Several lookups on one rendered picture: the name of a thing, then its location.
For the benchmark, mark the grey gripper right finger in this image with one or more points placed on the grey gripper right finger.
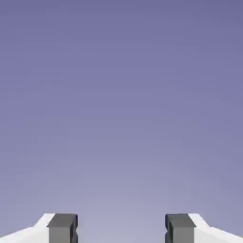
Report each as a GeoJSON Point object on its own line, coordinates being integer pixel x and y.
{"type": "Point", "coordinates": [181, 227]}

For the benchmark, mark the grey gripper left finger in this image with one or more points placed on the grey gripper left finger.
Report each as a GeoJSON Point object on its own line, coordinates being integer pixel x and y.
{"type": "Point", "coordinates": [60, 227]}

